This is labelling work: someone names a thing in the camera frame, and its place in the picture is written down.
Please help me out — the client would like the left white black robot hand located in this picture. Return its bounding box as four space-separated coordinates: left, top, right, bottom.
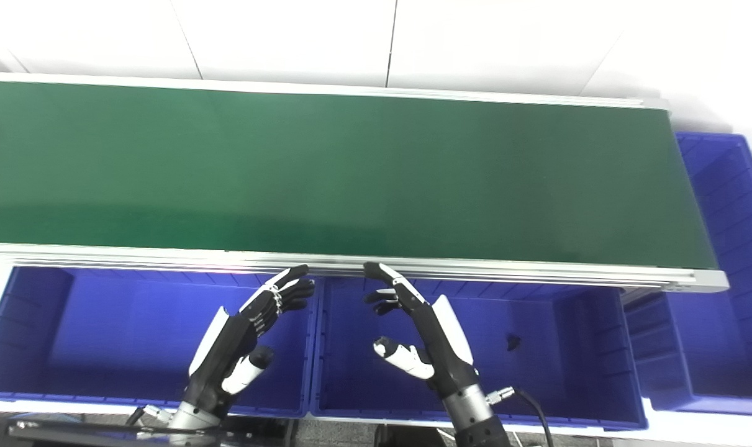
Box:
186 265 316 414

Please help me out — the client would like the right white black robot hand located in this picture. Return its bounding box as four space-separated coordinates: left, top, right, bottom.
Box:
363 261 481 399

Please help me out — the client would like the green conveyor belt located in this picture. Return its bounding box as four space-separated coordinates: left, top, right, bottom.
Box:
0 81 718 271
0 71 730 294

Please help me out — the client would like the blue plastic bin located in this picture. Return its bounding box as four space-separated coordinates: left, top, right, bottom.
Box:
624 132 752 417
310 276 648 432
0 266 319 418

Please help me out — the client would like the black robot torso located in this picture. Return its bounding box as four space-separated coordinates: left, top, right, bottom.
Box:
6 413 457 447

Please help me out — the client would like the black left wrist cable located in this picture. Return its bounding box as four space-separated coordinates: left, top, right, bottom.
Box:
126 405 173 429

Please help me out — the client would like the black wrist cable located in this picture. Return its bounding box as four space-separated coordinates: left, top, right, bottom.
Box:
126 405 173 429
487 387 553 447

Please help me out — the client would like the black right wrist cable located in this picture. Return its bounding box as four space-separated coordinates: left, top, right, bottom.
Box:
487 387 553 447

